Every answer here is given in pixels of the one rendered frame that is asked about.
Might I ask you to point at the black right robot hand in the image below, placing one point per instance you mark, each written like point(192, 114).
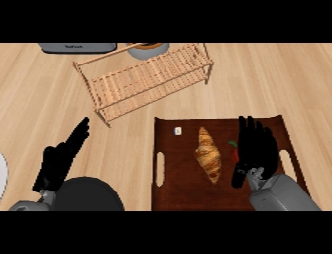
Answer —
point(256, 149)

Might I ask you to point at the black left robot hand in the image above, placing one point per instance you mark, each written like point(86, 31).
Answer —
point(58, 162)

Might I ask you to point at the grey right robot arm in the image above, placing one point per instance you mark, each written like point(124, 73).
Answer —
point(281, 193)

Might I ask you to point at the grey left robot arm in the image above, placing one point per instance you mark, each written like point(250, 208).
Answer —
point(36, 202)

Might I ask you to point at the red bell pepper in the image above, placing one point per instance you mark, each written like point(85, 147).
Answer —
point(234, 152)

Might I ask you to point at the dark brown wooden tray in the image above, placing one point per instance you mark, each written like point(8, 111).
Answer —
point(192, 185)

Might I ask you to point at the wooden tiered shelf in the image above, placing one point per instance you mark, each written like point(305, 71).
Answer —
point(144, 79)

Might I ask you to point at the golden croissant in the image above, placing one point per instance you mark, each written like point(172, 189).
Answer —
point(209, 155)

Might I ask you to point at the black round pan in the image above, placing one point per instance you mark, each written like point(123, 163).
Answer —
point(91, 196)

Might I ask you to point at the small white packet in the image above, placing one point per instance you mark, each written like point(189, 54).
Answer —
point(178, 131)

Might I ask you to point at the grey flat appliance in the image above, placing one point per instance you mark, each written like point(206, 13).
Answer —
point(76, 47)

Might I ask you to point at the grey bowl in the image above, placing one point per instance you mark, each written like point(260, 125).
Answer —
point(148, 51)

